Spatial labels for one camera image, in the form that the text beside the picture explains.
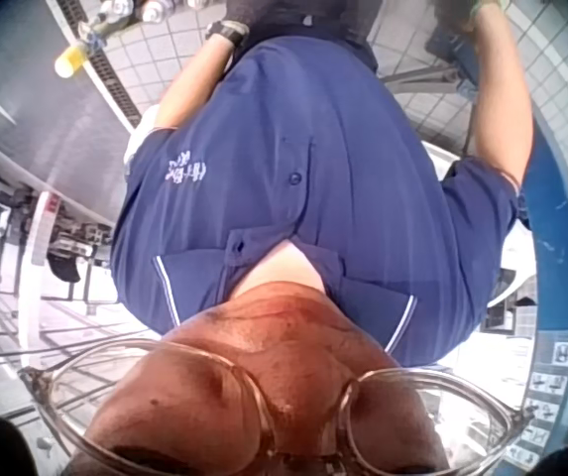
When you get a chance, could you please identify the black floor drain grate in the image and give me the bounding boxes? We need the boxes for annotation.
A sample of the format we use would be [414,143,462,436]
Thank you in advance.
[48,0,144,134]

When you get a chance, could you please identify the silver metal canister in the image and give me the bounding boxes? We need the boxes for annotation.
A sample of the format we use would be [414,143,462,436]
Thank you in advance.
[98,0,134,17]
[136,0,167,24]

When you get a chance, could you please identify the strip of pictogram stickers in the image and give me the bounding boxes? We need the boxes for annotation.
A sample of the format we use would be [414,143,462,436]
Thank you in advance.
[504,330,568,470]

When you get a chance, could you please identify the person's right hand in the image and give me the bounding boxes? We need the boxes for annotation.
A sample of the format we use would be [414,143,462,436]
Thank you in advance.
[434,0,506,32]

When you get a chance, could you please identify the cluttered equipment shelf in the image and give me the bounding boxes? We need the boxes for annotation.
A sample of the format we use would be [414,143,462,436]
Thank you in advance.
[0,161,117,304]

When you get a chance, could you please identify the yellow capped bottle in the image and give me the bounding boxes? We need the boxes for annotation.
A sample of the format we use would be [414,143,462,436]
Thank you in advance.
[54,10,116,79]

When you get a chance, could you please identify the blue machine frame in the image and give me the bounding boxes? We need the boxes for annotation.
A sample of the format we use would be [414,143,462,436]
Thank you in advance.
[504,123,568,470]

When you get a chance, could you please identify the blue metal tool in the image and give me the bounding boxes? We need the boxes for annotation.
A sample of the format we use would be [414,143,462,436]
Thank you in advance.
[424,24,481,101]

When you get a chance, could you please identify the grey metal bar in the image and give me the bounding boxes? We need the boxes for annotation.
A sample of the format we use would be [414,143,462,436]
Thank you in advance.
[376,63,463,96]

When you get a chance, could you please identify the person's legs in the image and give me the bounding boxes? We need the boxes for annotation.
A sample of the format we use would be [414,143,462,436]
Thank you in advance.
[228,0,382,54]

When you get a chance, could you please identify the black wrist band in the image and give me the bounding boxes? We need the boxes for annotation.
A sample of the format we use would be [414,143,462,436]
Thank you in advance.
[204,19,251,49]

